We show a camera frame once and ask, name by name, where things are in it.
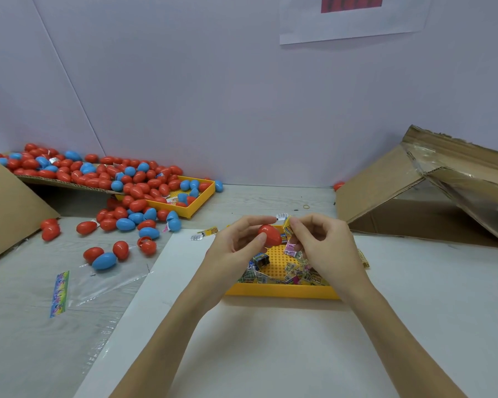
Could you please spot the person's left hand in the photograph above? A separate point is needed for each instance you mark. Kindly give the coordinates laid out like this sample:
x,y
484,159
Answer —
x,y
224,265

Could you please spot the person's right hand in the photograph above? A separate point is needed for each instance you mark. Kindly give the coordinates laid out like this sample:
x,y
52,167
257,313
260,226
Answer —
x,y
332,257

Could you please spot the yellow label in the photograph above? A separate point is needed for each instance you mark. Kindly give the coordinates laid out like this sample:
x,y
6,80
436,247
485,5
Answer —
x,y
363,258

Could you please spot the single red plastic egg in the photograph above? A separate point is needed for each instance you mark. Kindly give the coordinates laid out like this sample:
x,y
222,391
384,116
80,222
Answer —
x,y
270,235

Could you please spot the pile of plastic eggs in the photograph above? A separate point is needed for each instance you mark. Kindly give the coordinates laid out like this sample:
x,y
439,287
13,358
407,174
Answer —
x,y
108,178

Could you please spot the person's right forearm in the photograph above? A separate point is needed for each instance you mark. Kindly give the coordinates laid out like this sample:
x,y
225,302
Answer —
x,y
402,344

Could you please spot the yellow plastic tray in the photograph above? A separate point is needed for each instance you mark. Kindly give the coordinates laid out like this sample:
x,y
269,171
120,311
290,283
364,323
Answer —
x,y
265,292

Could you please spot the yellow tray under eggs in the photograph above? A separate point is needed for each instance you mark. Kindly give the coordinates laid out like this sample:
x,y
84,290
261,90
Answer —
x,y
197,201

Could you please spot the torn flattened cardboard box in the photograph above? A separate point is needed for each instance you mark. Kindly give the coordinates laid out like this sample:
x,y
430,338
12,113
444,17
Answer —
x,y
373,186

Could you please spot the clear bag with coloured label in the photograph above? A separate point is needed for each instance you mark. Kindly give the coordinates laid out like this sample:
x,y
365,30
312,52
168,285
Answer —
x,y
99,287

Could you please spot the brown cardboard sheet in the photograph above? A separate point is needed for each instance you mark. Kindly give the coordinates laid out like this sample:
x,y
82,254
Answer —
x,y
62,185

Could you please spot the tall brown cardboard box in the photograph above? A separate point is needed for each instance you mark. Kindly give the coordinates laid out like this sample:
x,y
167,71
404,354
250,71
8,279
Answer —
x,y
8,215

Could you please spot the white paper sign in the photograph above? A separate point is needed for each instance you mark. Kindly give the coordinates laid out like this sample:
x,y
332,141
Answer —
x,y
357,20

